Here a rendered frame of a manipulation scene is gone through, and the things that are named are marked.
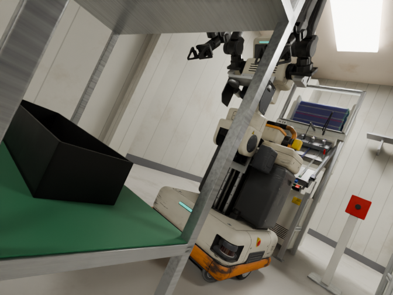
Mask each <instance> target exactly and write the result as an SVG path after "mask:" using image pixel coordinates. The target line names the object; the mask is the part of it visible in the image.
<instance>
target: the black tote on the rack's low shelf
mask: <svg viewBox="0 0 393 295"><path fill-rule="evenodd" d="M3 142H4V144H5V146H6V148H7V150H8V152H9V153H10V155H11V157H12V159H13V161H14V162H15V164H16V167H17V168H18V170H19V172H20V174H21V176H22V178H23V179H24V181H25V183H26V185H27V187H28V189H29V191H30V193H31V195H32V196H33V198H44V199H51V200H63V201H75V202H81V203H93V204H105V205H115V203H116V200H117V199H118V196H119V194H120V192H121V190H122V187H123V185H124V183H125V181H126V179H127V177H128V175H129V172H130V170H131V168H132V166H133V162H131V161H130V160H128V159H127V158H125V157H124V156H122V155H121V154H119V153H118V152H116V151H115V150H113V149H112V148H110V147H109V146H107V145H106V144H104V143H103V142H101V141H100V140H98V139H97V138H95V137H94V136H92V135H91V134H90V133H88V132H87V131H85V130H83V129H82V128H80V127H79V126H78V125H76V124H75V123H73V122H71V121H70V120H69V119H67V118H66V117H64V116H62V115H61V114H59V113H58V112H55V111H52V110H50V109H47V108H44V107H41V106H39V105H36V104H34V103H31V102H29V101H26V100H23V99H22V101H21V103H20V106H19V108H18V110H17V111H16V114H15V116H14V117H13V120H12V122H11V124H10V126H9V128H8V130H7V132H6V134H5V137H4V139H3Z"/></svg>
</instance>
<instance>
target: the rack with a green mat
mask: <svg viewBox="0 0 393 295"><path fill-rule="evenodd" d="M69 1H70V0H19V2H18V4H17V6H16V8H15V10H14V12H13V14H12V17H11V19H10V21H9V23H8V25H7V27H6V29H5V31H4V33H3V35H2V37H1V39H0V281H3V280H11V279H18V278H23V277H31V276H39V275H47V274H52V273H60V272H68V271H73V270H81V269H89V268H93V267H101V266H109V265H117V264H122V263H130V262H138V261H143V260H151V259H159V258H167V257H170V260H169V262H168V264H167V267H166V269H165V271H164V273H163V275H162V277H161V280H160V282H159V284H158V286H157V288H156V291H155V292H154V295H172V293H173V291H174V289H175V286H176V284H177V282H178V279H179V278H180V276H181V273H182V271H183V269H184V266H185V264H186V262H187V260H188V258H189V256H190V254H191V252H192V249H193V247H194V245H195V243H196V240H197V238H198V236H199V233H200V231H201V229H202V227H203V225H204V223H205V220H206V218H207V216H208V214H209V212H210V209H211V207H212V205H213V202H214V200H215V198H216V196H217V194H218V192H219V189H220V187H221V185H222V183H223V181H224V179H225V176H226V174H227V171H228V170H229V167H230V165H231V163H232V161H233V158H234V156H235V154H236V152H237V150H238V148H239V145H240V143H241V141H242V139H243V137H244V134H245V132H246V130H247V128H248V125H249V123H250V121H251V119H252V117H253V115H254V112H255V110H256V108H257V106H258V103H259V102H260V99H261V97H262V95H263V92H264V90H265V88H266V86H267V84H268V81H269V79H270V77H271V75H272V73H273V71H274V68H275V66H276V64H277V61H278V59H279V58H280V55H281V53H282V51H283V48H284V46H285V44H286V42H287V40H288V38H289V35H290V33H291V31H292V29H293V27H294V25H295V22H296V20H297V18H298V15H299V13H300V11H301V9H302V7H303V5H304V2H305V0H74V1H75V2H76V3H77V4H79V5H80V6H81V7H83V8H84V9H85V10H86V11H88V12H89V13H90V14H91V15H93V16H94V17H95V18H97V19H98V20H99V21H100V22H102V23H103V24H104V25H105V26H107V27H108V28H109V29H110V30H111V31H112V33H111V35H110V37H109V39H108V41H107V43H106V45H105V47H104V49H103V51H102V54H101V56H100V58H99V60H98V62H97V64H96V66H95V68H94V70H93V72H92V74H91V77H90V79H89V81H88V83H87V85H86V87H85V90H84V92H83V93H82V96H81V98H80V100H79V102H78V104H77V106H76V108H75V110H74V113H73V115H72V117H71V119H70V121H71V122H73V123H75V124H76V125H77V124H78V122H79V120H80V118H81V115H82V113H83V112H84V109H85V107H86V105H87V103H88V101H89V99H90V97H91V94H92V92H93V90H94V88H95V86H96V84H97V82H98V80H99V78H100V76H101V74H102V71H103V69H104V67H105V65H106V63H107V61H108V59H109V56H110V55H111V53H112V50H113V48H114V46H115V44H116V42H117V40H118V37H119V35H137V34H159V33H202V32H244V31H266V30H273V31H274V32H273V34H272V36H271V39H270V41H269V43H268V45H267V47H266V49H265V52H264V54H263V56H262V58H261V60H260V62H259V64H258V67H257V69H256V72H255V73H254V76H253V78H252V80H251V82H250V85H249V87H248V89H247V91H246V93H245V95H244V97H243V100H242V102H241V104H240V107H239V109H238V110H237V113H236V115H235V117H234V120H233V122H232V124H231V126H230V128H229V130H228V133H227V135H226V137H225V140H224V141H223V143H222V146H221V148H220V150H219V153H218V155H217V157H216V159H215V161H214V163H213V166H212V168H211V170H210V172H209V174H208V176H207V178H206V181H205V183H204V186H203V188H202V190H201V192H200V194H199V196H198V199H197V201H196V203H195V205H194V207H193V209H192V211H191V214H190V216H189V218H188V221H187V223H186V224H185V227H184V229H183V231H182V232H181V231H180V230H179V229H177V228H176V227H175V226H174V225H173V224H171V223H170V222H169V221H167V220H166V219H165V218H164V217H163V216H162V215H160V214H159V213H158V212H157V211H156V210H154V209H153V208H152V207H151V206H149V205H148V204H147V203H146V202H145V201H143V200H142V199H141V198H140V197H139V196H137V195H136V194H135V193H134V192H133V191H132V190H130V189H129V188H128V187H126V186H125V185H123V187H122V190H121V192H120V194H119V196H118V199H117V200H116V203H115V205H105V204H93V203H81V202H75V201H63V200H51V199H44V198H33V196H32V195H31V193H30V191H29V189H28V187H27V185H26V183H25V181H24V179H23V178H22V176H21V174H20V172H19V170H18V168H17V167H16V164H15V162H14V161H13V159H12V157H11V155H10V153H9V152H8V150H7V148H6V146H5V144H4V142H3V139H4V137H5V134H6V132H7V130H8V128H9V126H10V124H11V122H12V120H13V117H14V116H15V114H16V111H17V110H18V108H19V106H20V103H21V101H22V99H23V97H24V95H25V93H26V91H27V88H28V86H29V84H30V82H31V80H32V78H33V76H34V74H35V72H36V70H37V68H38V66H39V64H40V62H41V60H42V58H43V55H44V53H45V51H46V49H47V47H48V45H49V43H50V41H51V38H52V37H53V35H54V33H55V31H56V29H57V27H58V24H59V22H60V20H61V18H62V16H63V14H64V12H65V10H66V7H67V5H68V3H69Z"/></svg>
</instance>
